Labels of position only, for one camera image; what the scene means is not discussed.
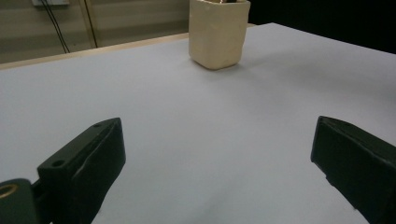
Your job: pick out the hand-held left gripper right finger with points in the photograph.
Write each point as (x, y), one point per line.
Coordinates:
(358, 161)

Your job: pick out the black curtain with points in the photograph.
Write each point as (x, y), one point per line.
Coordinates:
(327, 18)

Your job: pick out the white wall socket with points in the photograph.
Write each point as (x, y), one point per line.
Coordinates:
(59, 2)

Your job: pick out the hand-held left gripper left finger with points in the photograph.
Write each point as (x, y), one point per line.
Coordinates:
(87, 161)

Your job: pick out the cream square cup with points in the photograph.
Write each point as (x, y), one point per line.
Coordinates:
(218, 34)

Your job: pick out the white table mat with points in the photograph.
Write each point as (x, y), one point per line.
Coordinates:
(202, 130)

